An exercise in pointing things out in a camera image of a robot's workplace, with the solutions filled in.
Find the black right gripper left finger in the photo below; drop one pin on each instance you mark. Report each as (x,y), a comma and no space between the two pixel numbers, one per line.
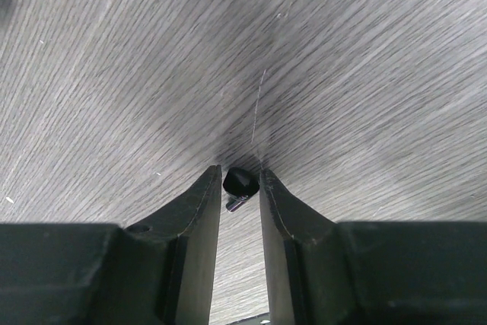
(159,270)

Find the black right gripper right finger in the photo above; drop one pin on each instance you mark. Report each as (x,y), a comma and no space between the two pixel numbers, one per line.
(368,272)

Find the black earbud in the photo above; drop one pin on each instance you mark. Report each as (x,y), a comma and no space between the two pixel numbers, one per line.
(240,185)

